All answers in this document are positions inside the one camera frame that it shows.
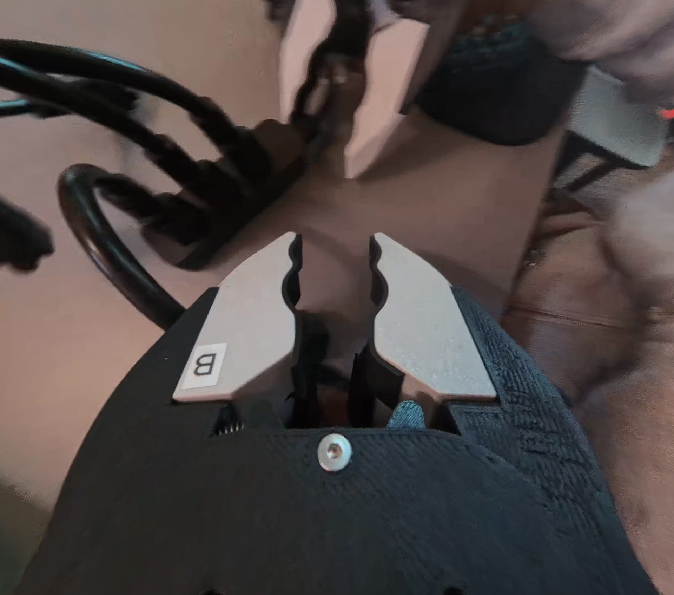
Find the grey mesh office chair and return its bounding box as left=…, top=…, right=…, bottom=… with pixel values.
left=550, top=65, right=667, bottom=195

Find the black power strip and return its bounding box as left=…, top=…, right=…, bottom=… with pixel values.
left=142, top=118, right=317, bottom=270

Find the black power cord with plug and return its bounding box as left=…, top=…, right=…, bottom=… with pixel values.
left=0, top=39, right=275, bottom=169
left=57, top=162, right=211, bottom=333

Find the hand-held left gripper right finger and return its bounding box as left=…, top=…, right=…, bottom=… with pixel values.
left=350, top=231, right=499, bottom=427

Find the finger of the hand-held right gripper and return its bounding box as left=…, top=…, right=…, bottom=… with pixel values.
left=344, top=21, right=431, bottom=181
left=279, top=0, right=339, bottom=125

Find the grey zip hoodie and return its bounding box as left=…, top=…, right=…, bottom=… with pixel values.
left=574, top=174, right=674, bottom=595

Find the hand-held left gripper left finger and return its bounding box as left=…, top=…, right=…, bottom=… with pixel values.
left=173, top=231, right=303, bottom=403

